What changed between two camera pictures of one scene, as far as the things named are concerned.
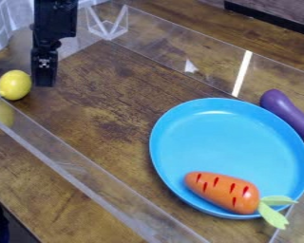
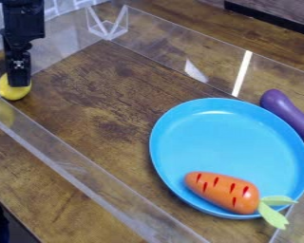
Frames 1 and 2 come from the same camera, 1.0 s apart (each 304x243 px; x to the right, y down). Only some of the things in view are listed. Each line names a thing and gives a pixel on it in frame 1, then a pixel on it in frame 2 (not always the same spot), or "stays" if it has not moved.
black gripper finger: [44, 65] to [19, 68]
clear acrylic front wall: [67, 200] stays
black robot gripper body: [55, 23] to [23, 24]
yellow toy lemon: [13, 84] stays
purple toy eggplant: [275, 101] stays
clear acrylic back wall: [192, 54] stays
